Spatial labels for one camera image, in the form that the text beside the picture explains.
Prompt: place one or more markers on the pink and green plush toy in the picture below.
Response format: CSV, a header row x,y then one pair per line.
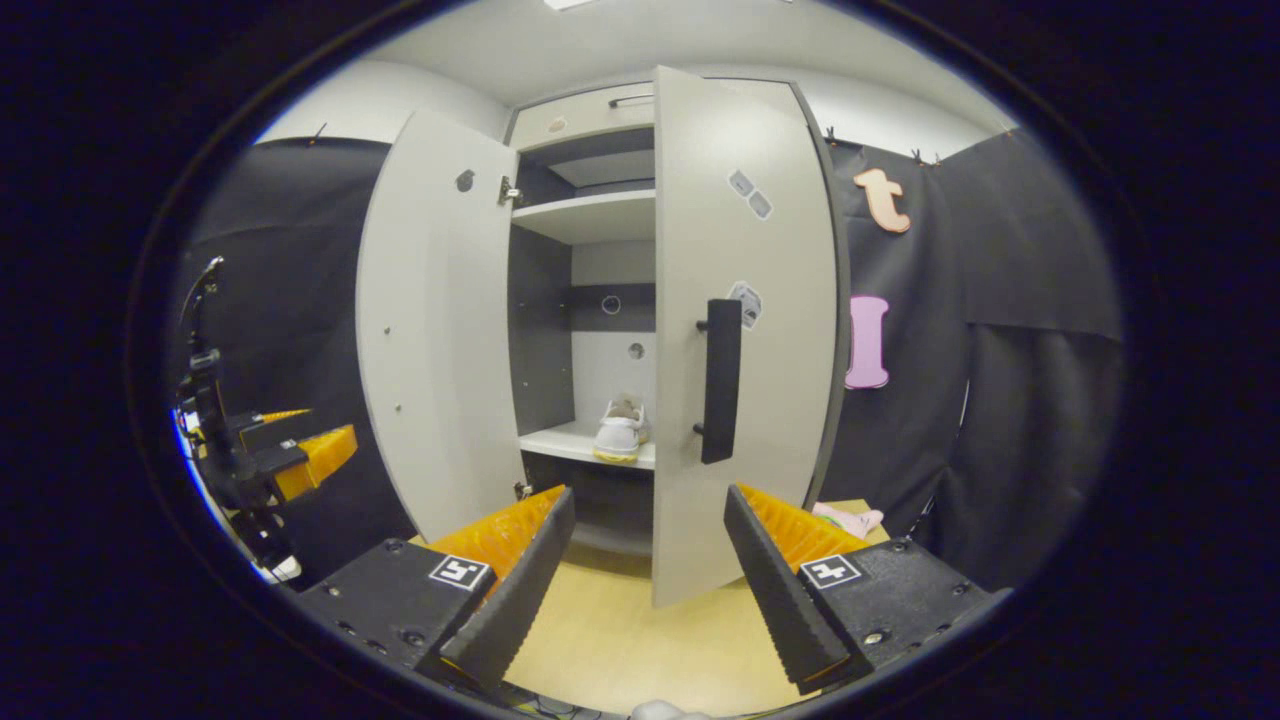
x,y
850,520

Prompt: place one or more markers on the grey shoe cabinet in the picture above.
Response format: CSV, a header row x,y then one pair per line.
x,y
590,215

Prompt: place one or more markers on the grey shoe cabinet door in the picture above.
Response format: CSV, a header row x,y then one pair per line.
x,y
780,450
440,330

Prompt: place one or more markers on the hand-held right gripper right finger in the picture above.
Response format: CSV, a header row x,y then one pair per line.
x,y
780,595

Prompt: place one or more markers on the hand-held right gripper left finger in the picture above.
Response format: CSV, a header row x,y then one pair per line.
x,y
515,590

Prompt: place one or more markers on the large ceiling light panel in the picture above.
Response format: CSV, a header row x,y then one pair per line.
x,y
570,4

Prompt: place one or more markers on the white canvas shoe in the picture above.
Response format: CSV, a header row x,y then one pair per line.
x,y
617,435

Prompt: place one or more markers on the black backdrop cloth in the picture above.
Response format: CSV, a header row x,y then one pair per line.
x,y
1000,420

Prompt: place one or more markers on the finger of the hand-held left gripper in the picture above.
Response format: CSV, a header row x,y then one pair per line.
x,y
280,430
315,460

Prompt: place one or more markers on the grey cabinet drawer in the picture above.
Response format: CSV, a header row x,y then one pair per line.
x,y
570,120

